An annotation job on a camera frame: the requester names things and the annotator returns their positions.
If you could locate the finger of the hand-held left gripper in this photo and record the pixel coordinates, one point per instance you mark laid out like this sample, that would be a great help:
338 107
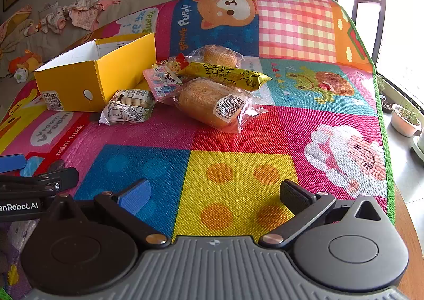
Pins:
11 162
63 177

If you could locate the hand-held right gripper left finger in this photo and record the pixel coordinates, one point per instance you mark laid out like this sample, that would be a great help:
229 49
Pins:
135 199

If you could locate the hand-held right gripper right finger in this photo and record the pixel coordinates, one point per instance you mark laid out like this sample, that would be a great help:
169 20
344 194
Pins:
294 196

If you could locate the white green biscuit packet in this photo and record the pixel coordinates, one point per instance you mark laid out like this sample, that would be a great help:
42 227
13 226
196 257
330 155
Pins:
127 108

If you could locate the yellow cardboard box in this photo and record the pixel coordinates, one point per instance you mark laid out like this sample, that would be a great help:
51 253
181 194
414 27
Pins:
73 78

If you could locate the large clear bread packet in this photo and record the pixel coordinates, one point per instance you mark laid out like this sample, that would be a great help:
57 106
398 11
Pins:
202 101

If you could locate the pink snack packet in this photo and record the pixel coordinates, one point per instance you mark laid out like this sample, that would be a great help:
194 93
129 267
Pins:
159 80

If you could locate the yellow snack bar packet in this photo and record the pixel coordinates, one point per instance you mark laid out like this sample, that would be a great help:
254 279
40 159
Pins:
228 75

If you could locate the red peanut snack packet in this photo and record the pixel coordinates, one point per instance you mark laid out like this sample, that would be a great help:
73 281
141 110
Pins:
177 60

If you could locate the small clear bread packet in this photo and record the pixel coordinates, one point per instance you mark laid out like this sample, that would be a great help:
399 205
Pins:
220 55

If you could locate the colourful cartoon play mat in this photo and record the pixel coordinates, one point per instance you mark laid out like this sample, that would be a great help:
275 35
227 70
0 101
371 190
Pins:
245 154

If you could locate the orange plush toy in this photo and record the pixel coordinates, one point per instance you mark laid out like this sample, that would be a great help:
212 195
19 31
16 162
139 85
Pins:
26 63

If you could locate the small dark plant pot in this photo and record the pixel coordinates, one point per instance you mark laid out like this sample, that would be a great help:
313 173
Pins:
386 106

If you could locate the printed floral cushion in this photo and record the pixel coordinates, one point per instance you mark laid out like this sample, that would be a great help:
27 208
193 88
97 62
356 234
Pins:
13 32

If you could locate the pink plant pot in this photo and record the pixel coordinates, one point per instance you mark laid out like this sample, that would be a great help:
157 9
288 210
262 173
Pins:
404 123

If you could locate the white plant pot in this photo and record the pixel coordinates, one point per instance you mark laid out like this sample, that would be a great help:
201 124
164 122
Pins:
420 144

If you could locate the pink crumpled clothing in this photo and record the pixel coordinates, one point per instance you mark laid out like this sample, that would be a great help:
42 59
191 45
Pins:
87 12

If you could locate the grey sofa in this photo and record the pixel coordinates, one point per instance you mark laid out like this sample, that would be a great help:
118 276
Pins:
132 5

